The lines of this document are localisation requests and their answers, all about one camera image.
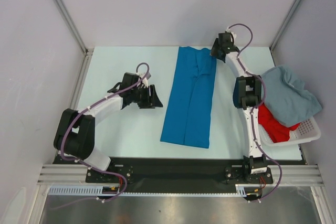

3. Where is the white plastic basket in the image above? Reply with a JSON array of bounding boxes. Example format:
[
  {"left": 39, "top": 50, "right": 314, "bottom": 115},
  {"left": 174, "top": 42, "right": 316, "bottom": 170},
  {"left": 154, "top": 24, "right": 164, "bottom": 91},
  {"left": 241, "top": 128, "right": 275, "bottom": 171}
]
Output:
[{"left": 259, "top": 117, "right": 321, "bottom": 147}]

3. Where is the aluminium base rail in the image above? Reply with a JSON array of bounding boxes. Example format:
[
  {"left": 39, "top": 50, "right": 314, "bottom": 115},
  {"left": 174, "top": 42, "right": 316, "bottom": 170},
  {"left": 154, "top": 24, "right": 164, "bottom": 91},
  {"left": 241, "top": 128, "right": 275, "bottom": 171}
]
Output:
[{"left": 37, "top": 164, "right": 324, "bottom": 186}]

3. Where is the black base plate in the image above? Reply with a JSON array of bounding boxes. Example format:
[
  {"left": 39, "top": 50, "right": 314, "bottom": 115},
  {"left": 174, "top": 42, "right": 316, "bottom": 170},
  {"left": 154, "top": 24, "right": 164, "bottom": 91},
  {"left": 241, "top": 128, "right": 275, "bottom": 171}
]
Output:
[{"left": 52, "top": 155, "right": 308, "bottom": 195}]

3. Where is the aluminium frame post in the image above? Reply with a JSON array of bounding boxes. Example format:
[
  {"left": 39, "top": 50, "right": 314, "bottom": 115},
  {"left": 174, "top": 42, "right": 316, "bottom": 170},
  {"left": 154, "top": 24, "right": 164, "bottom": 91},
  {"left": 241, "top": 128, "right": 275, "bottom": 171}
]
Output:
[
  {"left": 269, "top": 0, "right": 303, "bottom": 53},
  {"left": 36, "top": 0, "right": 94, "bottom": 56}
]

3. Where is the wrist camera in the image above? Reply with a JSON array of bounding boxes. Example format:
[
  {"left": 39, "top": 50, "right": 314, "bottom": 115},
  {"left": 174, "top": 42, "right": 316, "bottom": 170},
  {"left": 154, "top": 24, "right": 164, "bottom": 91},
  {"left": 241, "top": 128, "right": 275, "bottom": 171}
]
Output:
[
  {"left": 225, "top": 28, "right": 237, "bottom": 39},
  {"left": 136, "top": 72, "right": 151, "bottom": 87}
]

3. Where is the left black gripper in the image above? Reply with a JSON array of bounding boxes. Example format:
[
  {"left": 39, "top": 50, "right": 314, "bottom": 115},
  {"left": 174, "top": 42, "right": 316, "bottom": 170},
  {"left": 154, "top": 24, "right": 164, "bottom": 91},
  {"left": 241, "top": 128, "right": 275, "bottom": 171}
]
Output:
[{"left": 131, "top": 85, "right": 163, "bottom": 109}]

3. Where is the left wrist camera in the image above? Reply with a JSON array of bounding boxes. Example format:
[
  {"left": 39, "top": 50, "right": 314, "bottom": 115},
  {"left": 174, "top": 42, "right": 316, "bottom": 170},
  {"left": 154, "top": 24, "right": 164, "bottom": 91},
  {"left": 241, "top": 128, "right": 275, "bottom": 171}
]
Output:
[{"left": 136, "top": 72, "right": 151, "bottom": 87}]

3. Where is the red t shirt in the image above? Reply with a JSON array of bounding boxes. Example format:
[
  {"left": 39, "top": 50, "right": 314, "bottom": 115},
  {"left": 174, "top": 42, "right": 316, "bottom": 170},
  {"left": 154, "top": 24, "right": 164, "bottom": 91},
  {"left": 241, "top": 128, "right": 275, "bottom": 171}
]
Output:
[{"left": 258, "top": 104, "right": 300, "bottom": 143}]

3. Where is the grey t shirt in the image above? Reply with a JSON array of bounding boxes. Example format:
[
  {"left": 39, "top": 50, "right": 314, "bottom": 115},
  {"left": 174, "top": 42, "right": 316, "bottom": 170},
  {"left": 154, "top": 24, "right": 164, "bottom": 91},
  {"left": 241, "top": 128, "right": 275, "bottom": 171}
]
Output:
[{"left": 261, "top": 65, "right": 322, "bottom": 127}]

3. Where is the blue t shirt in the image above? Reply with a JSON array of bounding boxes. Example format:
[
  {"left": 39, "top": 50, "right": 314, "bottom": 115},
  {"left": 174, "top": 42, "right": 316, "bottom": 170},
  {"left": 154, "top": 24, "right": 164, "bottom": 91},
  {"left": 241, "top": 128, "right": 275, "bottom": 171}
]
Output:
[{"left": 160, "top": 47, "right": 217, "bottom": 149}]

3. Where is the right aluminium frame post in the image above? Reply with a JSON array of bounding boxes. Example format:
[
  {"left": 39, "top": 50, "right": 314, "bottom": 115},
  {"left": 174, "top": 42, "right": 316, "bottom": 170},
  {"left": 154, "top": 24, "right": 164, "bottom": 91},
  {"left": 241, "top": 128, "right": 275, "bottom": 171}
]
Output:
[{"left": 269, "top": 0, "right": 303, "bottom": 53}]

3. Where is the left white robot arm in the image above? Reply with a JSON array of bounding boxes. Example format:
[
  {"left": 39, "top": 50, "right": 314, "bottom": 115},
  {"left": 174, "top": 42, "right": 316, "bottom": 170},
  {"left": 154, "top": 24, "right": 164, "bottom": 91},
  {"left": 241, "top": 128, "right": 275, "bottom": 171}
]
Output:
[{"left": 54, "top": 72, "right": 163, "bottom": 182}]

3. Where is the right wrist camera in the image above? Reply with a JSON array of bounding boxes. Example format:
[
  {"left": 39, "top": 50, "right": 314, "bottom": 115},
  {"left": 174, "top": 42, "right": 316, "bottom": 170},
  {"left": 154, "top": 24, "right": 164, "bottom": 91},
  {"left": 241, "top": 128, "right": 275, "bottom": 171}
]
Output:
[{"left": 225, "top": 28, "right": 237, "bottom": 39}]

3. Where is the left aluminium frame post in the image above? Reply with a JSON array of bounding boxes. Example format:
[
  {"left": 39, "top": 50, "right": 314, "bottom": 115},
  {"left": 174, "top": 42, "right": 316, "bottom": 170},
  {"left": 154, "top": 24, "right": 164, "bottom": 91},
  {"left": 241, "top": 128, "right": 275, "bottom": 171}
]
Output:
[{"left": 36, "top": 0, "right": 94, "bottom": 56}]

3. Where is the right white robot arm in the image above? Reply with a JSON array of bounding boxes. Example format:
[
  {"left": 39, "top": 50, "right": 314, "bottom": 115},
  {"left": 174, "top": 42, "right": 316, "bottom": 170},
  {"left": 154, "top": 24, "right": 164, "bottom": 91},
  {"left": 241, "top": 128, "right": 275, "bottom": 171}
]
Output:
[{"left": 211, "top": 31, "right": 268, "bottom": 184}]

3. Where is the white slotted cable duct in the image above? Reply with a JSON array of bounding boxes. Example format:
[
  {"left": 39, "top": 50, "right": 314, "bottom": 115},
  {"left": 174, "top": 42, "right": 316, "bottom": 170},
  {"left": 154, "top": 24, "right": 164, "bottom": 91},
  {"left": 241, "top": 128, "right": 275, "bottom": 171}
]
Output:
[{"left": 48, "top": 184, "right": 260, "bottom": 197}]

